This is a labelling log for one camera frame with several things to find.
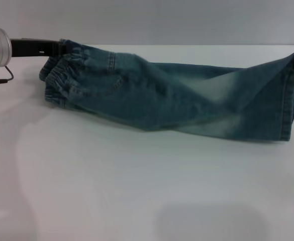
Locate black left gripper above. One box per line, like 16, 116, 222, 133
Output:
10, 38, 72, 57

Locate blue denim shorts with basketball print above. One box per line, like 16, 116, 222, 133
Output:
38, 38, 294, 144

